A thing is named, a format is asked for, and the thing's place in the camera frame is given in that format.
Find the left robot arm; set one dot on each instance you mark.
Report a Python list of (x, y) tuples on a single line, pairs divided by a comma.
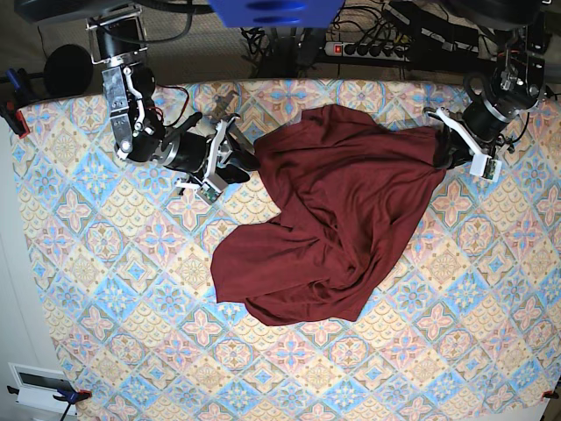
[(519, 62)]

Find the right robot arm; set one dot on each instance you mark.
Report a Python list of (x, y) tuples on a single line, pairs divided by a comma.
[(129, 84)]

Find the orange black clamp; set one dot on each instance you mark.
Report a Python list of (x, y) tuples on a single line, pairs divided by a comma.
[(15, 119)]

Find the orange clamp lower right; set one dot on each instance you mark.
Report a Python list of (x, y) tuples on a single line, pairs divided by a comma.
[(552, 395)]

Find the patterned tablecloth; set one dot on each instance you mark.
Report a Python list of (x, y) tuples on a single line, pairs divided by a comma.
[(467, 324)]

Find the blue handled clamp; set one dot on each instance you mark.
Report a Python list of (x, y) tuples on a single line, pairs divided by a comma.
[(19, 79)]

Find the blue clamp lower left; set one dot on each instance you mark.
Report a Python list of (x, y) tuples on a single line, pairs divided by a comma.
[(70, 397)]

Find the white power strip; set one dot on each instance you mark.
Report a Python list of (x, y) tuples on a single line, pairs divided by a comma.
[(379, 51)]

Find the white wall box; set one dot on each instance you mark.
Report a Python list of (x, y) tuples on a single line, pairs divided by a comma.
[(37, 387)]

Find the blue plastic mount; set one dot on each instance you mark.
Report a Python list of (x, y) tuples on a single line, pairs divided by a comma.
[(276, 13)]

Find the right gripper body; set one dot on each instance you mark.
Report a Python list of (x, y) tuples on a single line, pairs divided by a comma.
[(179, 149)]

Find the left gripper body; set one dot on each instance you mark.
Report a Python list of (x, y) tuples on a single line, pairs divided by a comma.
[(492, 108)]

